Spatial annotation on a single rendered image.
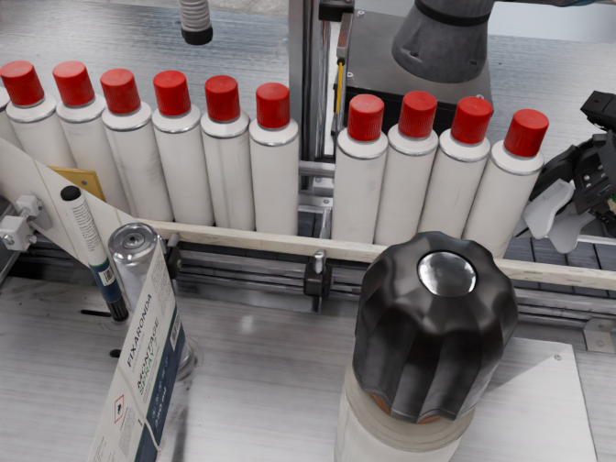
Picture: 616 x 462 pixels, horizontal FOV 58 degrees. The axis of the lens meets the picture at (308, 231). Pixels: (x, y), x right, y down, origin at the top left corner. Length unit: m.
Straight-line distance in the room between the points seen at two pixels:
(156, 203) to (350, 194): 0.23
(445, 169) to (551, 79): 0.60
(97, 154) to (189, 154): 0.11
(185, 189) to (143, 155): 0.06
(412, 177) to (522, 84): 0.56
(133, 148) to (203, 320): 0.20
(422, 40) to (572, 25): 0.52
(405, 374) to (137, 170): 0.43
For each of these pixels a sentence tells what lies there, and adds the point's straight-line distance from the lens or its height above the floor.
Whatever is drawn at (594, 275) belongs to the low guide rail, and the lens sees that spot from 0.69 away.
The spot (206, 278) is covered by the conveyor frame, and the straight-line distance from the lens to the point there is 0.70.
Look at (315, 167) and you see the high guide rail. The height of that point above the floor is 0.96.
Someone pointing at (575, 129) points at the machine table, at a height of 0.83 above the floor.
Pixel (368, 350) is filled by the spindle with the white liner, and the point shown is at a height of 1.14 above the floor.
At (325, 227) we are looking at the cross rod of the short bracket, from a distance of 0.65.
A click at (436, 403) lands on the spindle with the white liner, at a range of 0.32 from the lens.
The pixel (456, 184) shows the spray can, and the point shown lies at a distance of 0.59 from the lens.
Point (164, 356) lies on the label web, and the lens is 0.50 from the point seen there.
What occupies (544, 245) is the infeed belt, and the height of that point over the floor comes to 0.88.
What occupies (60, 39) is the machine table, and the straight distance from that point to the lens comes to 1.25.
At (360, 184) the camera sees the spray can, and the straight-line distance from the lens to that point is 0.57.
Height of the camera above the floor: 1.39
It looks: 48 degrees down
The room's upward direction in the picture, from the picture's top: 2 degrees clockwise
